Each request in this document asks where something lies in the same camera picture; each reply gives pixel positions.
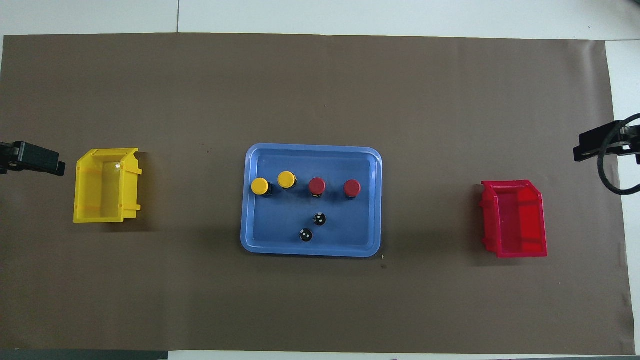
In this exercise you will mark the yellow push button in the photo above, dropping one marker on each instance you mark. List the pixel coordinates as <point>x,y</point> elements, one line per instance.
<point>286,179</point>
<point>260,186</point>

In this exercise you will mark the red push button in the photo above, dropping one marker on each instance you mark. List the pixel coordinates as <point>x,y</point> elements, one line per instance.
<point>317,185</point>
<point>352,187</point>

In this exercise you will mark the brown paper table mat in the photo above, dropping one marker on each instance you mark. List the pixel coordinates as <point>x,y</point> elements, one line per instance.
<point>200,290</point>

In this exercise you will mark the black cylindrical capacitor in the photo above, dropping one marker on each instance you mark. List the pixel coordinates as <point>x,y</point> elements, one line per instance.
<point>319,219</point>
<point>306,235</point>

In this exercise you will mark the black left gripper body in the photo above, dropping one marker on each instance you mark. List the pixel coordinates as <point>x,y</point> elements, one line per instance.
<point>35,157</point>

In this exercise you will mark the red plastic bin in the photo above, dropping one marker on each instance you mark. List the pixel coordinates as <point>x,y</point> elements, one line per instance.
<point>517,225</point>

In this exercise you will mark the blue plastic tray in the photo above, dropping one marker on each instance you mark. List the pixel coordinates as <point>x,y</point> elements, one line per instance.
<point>280,220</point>

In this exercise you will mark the yellow plastic bin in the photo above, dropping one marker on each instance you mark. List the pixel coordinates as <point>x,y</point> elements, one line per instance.
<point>102,195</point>

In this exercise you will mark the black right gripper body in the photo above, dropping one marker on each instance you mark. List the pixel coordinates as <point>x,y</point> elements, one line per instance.
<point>597,140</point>

